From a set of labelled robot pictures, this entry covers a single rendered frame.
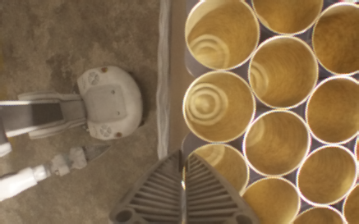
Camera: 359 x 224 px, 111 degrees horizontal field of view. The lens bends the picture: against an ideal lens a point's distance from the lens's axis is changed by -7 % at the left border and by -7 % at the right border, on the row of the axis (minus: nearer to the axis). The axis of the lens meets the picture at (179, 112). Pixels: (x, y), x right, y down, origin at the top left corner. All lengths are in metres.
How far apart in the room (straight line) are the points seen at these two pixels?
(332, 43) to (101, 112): 1.20
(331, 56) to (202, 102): 0.17
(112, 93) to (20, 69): 1.23
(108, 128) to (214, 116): 0.99
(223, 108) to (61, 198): 2.22
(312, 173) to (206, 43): 0.23
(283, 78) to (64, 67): 1.76
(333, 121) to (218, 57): 0.16
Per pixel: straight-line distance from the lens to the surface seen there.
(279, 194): 0.23
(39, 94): 0.91
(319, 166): 0.26
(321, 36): 0.26
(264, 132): 0.24
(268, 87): 0.24
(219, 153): 0.23
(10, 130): 0.70
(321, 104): 0.25
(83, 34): 1.73
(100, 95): 1.19
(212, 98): 0.21
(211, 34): 0.23
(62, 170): 0.70
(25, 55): 2.13
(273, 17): 0.25
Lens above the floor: 1.31
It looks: 82 degrees down
